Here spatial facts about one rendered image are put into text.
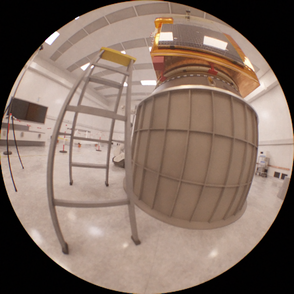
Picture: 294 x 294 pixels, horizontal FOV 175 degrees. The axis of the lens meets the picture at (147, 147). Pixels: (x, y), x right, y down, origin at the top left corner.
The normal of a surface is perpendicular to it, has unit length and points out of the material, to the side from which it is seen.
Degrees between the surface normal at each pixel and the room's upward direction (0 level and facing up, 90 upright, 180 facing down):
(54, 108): 90
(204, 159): 90
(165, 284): 0
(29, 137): 90
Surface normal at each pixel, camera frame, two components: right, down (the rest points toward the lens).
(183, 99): -0.58, -0.07
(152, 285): 0.14, -0.99
